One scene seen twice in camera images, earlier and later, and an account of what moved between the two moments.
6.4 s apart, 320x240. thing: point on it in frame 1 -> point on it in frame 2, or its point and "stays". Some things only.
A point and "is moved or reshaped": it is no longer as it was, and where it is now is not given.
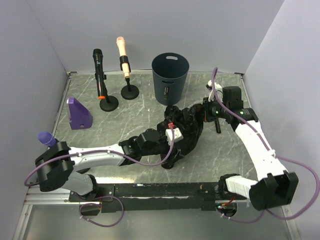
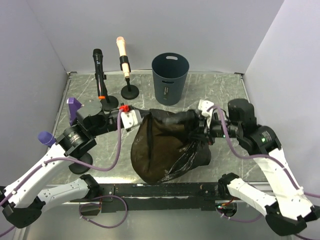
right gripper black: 206,107 -> 210,140
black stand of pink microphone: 130,91 stays
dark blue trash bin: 169,71 stays
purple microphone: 47,138 stays
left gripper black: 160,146 -> 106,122
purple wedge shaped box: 79,117 stays
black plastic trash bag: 180,131 is moved or reshaped
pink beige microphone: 120,41 stays
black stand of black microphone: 110,103 stays
